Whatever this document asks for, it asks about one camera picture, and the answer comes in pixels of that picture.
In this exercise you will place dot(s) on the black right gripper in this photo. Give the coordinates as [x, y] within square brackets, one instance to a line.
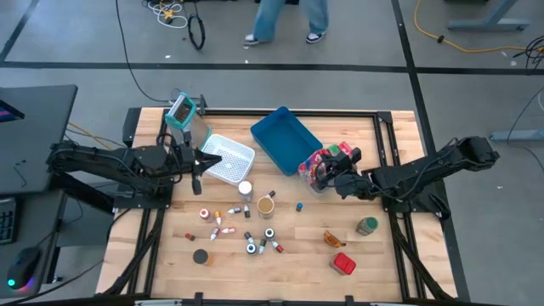
[344, 159]

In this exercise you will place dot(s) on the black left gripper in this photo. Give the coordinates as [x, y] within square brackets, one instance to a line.
[187, 161]

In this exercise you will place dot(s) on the red Froot Loops cereal box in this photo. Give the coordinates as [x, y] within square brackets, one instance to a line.
[308, 168]

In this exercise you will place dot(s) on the green Apple Jacks cereal box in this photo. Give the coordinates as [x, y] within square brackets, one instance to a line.
[333, 149]

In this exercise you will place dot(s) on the white perforated plastic basket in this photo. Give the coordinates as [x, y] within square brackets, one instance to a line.
[231, 159]

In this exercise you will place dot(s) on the red mini cereal box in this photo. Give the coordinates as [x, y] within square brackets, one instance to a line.
[345, 147]

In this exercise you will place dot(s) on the small blue cube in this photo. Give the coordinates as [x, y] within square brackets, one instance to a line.
[299, 207]

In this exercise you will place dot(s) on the white lid spice jar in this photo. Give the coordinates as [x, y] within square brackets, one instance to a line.
[245, 187]

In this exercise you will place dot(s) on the large red food colouring bottle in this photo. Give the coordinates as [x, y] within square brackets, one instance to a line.
[205, 213]

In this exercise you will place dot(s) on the blue plastic bin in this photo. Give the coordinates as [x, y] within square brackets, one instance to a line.
[285, 140]

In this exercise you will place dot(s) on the small black dropper bottle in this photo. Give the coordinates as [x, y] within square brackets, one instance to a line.
[234, 210]
[248, 237]

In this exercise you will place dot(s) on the small orange dropper bottle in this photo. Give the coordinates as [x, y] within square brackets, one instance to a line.
[218, 217]

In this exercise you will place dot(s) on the small dark brown dropper bottle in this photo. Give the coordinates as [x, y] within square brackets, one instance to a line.
[271, 194]

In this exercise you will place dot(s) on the green lid spice jar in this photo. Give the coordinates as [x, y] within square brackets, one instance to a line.
[370, 223]

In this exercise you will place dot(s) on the tan lid round jar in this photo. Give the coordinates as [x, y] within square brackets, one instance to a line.
[265, 206]

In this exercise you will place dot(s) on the small red dropper bottle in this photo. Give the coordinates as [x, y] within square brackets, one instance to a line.
[277, 246]
[214, 233]
[228, 230]

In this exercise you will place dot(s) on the small maroon dropper bottle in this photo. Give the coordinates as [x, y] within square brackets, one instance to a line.
[190, 236]

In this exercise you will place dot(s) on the large black food colouring bottle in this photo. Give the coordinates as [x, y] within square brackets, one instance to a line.
[269, 233]

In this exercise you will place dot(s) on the red smoked paprika tin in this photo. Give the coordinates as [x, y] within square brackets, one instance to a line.
[342, 263]

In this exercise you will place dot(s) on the black lid orange spice jar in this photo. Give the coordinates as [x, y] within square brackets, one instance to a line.
[200, 256]

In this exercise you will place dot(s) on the large blue food colouring bottle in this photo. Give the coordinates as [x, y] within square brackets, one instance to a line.
[251, 248]

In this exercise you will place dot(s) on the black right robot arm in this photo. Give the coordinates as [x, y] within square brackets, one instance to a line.
[425, 170]

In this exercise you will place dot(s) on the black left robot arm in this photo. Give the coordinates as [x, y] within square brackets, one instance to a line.
[106, 163]

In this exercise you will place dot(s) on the clear container with teal rim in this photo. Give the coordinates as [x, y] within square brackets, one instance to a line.
[183, 112]

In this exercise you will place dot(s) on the person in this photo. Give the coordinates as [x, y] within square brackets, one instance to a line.
[268, 21]

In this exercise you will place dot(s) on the dark grey desk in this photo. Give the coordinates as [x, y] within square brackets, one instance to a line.
[38, 140]

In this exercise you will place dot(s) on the black hex keys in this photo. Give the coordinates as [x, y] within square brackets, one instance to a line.
[19, 174]

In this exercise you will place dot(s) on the grey desk foot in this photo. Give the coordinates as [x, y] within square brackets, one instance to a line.
[518, 135]
[489, 23]

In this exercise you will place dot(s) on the lit computer screen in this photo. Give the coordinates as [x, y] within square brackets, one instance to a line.
[8, 112]

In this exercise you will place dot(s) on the black keyboard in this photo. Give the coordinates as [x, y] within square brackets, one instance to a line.
[7, 221]

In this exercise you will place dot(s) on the black mouse with coloured light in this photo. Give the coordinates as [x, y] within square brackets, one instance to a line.
[23, 268]

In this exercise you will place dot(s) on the black aluminium table frame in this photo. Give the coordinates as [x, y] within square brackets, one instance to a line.
[131, 127]

